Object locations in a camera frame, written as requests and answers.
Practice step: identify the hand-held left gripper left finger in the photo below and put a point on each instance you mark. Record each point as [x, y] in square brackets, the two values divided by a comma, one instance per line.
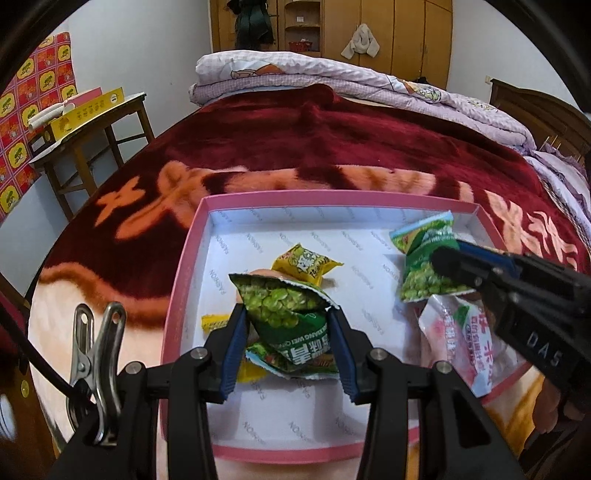
[233, 355]

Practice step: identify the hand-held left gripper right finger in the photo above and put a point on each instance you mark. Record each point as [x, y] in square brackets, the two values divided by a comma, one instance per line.
[344, 355]

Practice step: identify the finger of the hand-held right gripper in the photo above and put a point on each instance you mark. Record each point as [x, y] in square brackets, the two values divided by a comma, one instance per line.
[452, 261]
[480, 251]

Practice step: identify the green pea packet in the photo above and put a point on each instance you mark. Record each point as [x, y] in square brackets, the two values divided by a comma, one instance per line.
[420, 272]
[286, 323]

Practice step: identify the yellow green small packet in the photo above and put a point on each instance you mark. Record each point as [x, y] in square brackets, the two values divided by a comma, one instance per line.
[214, 322]

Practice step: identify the shallow pink box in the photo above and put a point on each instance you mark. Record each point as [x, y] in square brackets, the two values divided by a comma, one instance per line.
[277, 415]

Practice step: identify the pink white snack packet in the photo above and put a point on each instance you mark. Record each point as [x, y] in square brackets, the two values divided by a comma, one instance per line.
[457, 341]

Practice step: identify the person's right hand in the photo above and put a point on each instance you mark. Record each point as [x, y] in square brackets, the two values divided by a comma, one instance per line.
[558, 413]

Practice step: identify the small yellow candy packet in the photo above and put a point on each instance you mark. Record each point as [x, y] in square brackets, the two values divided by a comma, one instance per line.
[300, 263]

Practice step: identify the purple frilled pillow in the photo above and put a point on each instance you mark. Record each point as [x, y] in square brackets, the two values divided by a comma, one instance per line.
[568, 184]

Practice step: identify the metal clip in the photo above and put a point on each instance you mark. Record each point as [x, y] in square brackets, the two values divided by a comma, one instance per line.
[104, 350]

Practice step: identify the wooden headboard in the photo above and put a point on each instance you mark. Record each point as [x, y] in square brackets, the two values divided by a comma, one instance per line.
[545, 110]

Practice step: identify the dark red floral blanket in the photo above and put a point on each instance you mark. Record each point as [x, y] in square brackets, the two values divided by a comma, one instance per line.
[277, 134]

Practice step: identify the folded purple quilt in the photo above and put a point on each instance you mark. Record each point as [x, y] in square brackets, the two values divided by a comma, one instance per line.
[323, 74]

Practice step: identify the wooden wardrobe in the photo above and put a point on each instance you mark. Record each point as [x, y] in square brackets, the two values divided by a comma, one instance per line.
[415, 27]

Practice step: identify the hanging white cloth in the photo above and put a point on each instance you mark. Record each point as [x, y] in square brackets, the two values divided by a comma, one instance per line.
[361, 41]

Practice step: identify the red basket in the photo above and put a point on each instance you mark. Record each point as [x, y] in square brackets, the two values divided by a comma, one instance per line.
[301, 45]

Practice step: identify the wooden stool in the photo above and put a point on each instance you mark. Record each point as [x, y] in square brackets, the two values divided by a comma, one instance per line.
[115, 115]

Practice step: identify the yellow cardboard box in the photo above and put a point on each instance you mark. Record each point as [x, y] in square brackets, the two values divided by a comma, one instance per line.
[87, 113]

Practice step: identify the white roll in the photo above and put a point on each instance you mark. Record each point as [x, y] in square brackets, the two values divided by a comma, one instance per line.
[48, 115]

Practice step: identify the dark green coat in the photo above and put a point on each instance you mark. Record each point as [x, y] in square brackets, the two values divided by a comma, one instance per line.
[249, 25]

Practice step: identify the red yellow patterned sheet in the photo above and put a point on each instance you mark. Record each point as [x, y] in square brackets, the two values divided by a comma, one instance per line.
[27, 92]

